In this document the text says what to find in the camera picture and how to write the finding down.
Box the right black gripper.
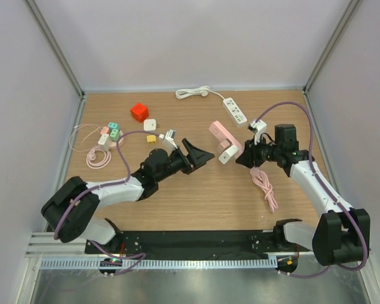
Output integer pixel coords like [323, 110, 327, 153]
[236, 134, 282, 168]

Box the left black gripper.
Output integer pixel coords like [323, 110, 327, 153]
[155, 138, 213, 182]

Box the white 80W charger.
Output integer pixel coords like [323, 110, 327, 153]
[218, 145, 239, 164]

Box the pink beige charger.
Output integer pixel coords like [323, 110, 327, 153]
[217, 140, 231, 153]

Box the pink power strip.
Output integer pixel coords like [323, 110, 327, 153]
[208, 120, 243, 159]

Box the white power strip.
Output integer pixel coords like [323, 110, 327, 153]
[222, 98, 248, 127]

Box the yellow small plug adapter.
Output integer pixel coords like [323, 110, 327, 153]
[146, 135, 158, 144]

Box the white square charger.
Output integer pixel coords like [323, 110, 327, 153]
[143, 118, 158, 132]

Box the red cube plug adapter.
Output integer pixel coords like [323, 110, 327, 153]
[130, 103, 149, 123]

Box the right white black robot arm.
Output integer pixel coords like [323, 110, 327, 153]
[236, 120, 370, 266]

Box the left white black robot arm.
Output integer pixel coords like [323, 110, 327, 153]
[41, 139, 214, 253]

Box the pink round socket base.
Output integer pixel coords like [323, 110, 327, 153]
[109, 130, 124, 150]

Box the green plug adapter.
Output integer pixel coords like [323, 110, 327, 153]
[110, 129, 120, 142]

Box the teal plug adapter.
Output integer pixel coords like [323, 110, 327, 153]
[108, 122, 120, 132]

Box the small pink plug adapter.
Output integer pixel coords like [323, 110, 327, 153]
[101, 127, 110, 134]

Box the white charger on round base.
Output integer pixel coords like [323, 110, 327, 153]
[98, 134, 111, 151]

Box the pink power strip cable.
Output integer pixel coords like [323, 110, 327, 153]
[250, 167, 279, 212]

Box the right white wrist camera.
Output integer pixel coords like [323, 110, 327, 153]
[248, 120, 267, 144]

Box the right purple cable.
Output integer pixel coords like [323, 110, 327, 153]
[251, 101, 368, 279]

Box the white power strip cable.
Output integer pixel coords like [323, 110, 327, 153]
[175, 85, 225, 101]

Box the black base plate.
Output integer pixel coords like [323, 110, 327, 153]
[84, 229, 311, 256]

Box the aluminium frame rail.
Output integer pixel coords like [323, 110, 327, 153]
[25, 232, 86, 258]

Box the white slotted cable duct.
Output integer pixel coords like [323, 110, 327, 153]
[41, 256, 277, 270]

